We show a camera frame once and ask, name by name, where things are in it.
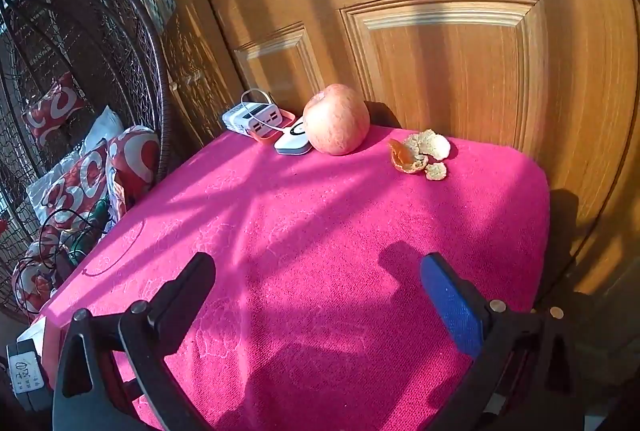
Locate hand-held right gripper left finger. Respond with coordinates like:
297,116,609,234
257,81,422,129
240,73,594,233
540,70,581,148
52,252,217,431

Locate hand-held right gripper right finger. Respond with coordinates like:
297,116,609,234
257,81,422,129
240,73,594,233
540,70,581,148
420,252,586,431

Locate red patterned seat cushion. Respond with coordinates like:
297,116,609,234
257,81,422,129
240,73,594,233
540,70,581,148
12,231,66,312

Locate green cloth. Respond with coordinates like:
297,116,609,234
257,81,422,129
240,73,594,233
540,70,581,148
94,200,112,233

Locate pink tablecloth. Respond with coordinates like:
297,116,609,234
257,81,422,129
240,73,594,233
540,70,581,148
40,123,551,431

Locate round red patterned cushion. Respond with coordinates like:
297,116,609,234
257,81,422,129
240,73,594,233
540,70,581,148
107,126,161,212

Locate flat red patterned cushion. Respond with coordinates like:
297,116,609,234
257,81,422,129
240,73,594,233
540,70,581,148
40,141,113,232

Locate orange peel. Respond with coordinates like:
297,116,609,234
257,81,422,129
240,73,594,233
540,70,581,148
389,129,452,182

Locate white pillow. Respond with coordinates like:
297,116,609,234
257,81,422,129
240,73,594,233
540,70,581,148
27,106,125,212

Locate white power bank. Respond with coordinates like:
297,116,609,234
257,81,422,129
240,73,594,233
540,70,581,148
222,103,281,136

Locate orange flat case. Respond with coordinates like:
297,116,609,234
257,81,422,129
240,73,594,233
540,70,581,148
247,108,298,144

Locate red apple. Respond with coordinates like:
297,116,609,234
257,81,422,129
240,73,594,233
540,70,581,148
303,84,371,156

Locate small red patterned cushion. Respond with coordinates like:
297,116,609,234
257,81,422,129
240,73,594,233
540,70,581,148
22,71,86,149

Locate wooden panel door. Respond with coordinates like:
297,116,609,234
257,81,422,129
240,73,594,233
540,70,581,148
205,0,640,312

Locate wooden glazed door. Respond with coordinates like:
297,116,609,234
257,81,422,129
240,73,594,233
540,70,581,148
95,0,281,146

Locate wicker hanging chair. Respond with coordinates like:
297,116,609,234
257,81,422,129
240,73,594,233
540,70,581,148
0,0,176,327

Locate white wireless charger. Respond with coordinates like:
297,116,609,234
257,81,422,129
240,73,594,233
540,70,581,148
274,121,315,156

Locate white charging cable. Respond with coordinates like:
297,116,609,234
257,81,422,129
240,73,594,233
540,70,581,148
241,89,296,134

